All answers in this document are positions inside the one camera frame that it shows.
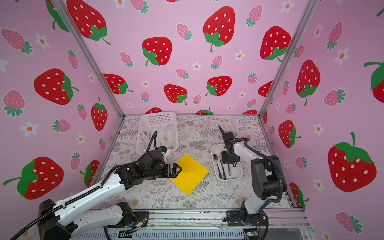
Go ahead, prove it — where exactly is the aluminium frame corner post right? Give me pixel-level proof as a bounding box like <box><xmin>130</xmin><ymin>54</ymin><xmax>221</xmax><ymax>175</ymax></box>
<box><xmin>258</xmin><ymin>0</ymin><xmax>320</xmax><ymax>120</ymax></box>

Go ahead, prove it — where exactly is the yellow paper napkin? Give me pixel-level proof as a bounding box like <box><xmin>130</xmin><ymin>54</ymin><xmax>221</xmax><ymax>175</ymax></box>
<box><xmin>171</xmin><ymin>154</ymin><xmax>209</xmax><ymax>196</ymax></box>

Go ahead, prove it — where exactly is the silver spoon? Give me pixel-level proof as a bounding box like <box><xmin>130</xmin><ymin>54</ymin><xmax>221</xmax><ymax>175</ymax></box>
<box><xmin>213</xmin><ymin>154</ymin><xmax>223</xmax><ymax>179</ymax></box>

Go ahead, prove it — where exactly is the aluminium frame corner post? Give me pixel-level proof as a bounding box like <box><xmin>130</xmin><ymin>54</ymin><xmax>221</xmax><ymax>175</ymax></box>
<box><xmin>52</xmin><ymin>0</ymin><xmax>125</xmax><ymax>119</ymax></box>
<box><xmin>258</xmin><ymin>0</ymin><xmax>320</xmax><ymax>120</ymax></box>

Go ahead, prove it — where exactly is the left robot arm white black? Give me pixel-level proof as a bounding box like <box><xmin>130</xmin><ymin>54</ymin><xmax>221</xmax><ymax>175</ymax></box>
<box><xmin>37</xmin><ymin>147</ymin><xmax>183</xmax><ymax>240</ymax></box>

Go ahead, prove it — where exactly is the white perforated plastic basket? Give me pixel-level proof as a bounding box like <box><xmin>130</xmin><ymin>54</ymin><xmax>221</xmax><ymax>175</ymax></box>
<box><xmin>135</xmin><ymin>111</ymin><xmax>180</xmax><ymax>156</ymax></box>

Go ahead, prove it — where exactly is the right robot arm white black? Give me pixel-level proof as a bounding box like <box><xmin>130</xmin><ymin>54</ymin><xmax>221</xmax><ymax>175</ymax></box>
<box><xmin>221</xmin><ymin>131</ymin><xmax>287</xmax><ymax>225</ymax></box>

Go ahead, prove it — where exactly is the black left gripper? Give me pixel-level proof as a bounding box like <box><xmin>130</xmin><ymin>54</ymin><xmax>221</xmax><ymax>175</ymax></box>
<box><xmin>146</xmin><ymin>162</ymin><xmax>184</xmax><ymax>181</ymax></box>

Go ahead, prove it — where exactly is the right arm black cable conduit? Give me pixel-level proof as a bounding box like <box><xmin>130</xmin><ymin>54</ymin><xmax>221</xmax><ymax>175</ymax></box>
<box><xmin>218</xmin><ymin>125</ymin><xmax>284</xmax><ymax>203</ymax></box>

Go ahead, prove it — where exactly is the aluminium frame corner post left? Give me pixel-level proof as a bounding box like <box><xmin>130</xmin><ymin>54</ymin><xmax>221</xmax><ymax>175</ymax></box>
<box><xmin>52</xmin><ymin>0</ymin><xmax>125</xmax><ymax>119</ymax></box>

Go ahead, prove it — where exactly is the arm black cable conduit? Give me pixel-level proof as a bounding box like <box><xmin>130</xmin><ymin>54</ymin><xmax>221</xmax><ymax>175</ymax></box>
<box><xmin>10</xmin><ymin>131</ymin><xmax>169</xmax><ymax>240</ymax></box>
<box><xmin>218</xmin><ymin>125</ymin><xmax>284</xmax><ymax>203</ymax></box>

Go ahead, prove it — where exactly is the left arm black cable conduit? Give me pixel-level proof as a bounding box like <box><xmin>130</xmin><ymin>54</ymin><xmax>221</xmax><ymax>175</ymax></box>
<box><xmin>10</xmin><ymin>131</ymin><xmax>169</xmax><ymax>240</ymax></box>

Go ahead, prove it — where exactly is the white rectangular plastic tray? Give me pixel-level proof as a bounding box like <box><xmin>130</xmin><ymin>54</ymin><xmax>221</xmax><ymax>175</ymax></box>
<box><xmin>211</xmin><ymin>144</ymin><xmax>243</xmax><ymax>182</ymax></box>

